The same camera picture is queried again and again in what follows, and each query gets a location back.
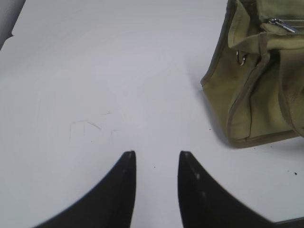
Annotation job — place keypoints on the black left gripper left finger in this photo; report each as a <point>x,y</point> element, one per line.
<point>109,204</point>

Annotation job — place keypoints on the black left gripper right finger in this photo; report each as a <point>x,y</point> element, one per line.
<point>204,203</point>

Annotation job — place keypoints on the olive yellow canvas bag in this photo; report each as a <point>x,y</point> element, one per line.
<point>255,81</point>

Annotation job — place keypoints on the silver zipper pull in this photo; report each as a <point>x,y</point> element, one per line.
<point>282,24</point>

